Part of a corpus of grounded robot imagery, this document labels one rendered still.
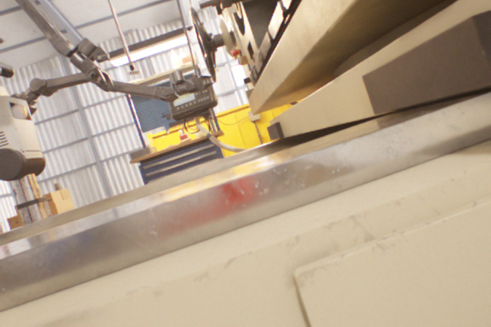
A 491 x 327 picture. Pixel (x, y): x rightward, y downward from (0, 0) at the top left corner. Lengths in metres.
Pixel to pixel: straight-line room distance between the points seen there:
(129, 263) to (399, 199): 0.16
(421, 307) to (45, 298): 0.20
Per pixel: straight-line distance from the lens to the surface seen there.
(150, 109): 3.70
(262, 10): 1.10
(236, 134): 4.24
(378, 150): 0.23
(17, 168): 1.83
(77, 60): 1.59
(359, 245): 0.17
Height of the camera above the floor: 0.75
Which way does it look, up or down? level
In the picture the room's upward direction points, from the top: 19 degrees counter-clockwise
